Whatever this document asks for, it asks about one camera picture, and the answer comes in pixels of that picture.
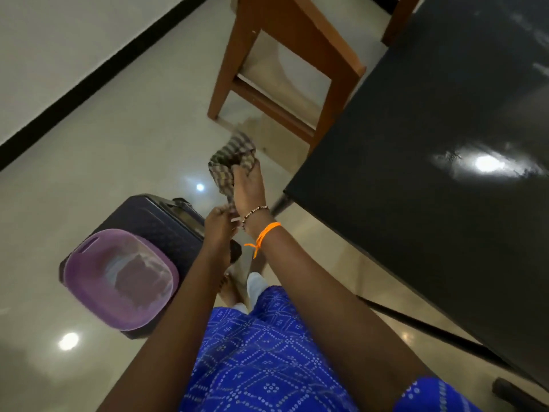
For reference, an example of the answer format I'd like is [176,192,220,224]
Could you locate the person's right hand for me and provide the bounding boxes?
[230,157,269,224]

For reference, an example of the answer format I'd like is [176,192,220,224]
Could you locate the person's left hand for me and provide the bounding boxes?
[200,203,241,266]

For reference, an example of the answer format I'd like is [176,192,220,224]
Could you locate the checkered brown cloth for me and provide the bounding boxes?
[208,132,258,211]

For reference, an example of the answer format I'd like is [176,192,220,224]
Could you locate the person's right forearm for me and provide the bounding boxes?
[246,209,429,412]

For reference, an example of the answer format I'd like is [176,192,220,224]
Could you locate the person's left forearm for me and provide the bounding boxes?
[98,248,234,412]

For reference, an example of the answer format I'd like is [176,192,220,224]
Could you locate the orange wristband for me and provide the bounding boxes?
[243,221,283,259]

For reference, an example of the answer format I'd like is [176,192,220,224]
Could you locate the white trousers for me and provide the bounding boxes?
[233,271,270,316]

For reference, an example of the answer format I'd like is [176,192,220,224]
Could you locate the purple plastic basin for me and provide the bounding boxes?
[62,228,180,332]

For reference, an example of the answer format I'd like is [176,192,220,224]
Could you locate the blue patterned dress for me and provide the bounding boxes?
[179,285,483,412]

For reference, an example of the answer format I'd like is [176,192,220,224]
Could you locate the wooden chair grey backrest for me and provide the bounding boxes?
[207,0,423,156]

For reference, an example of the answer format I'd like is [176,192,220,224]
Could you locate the black table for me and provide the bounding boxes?
[270,0,549,393]

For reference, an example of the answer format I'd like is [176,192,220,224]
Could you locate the beaded bracelet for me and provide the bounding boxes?
[240,204,270,230]

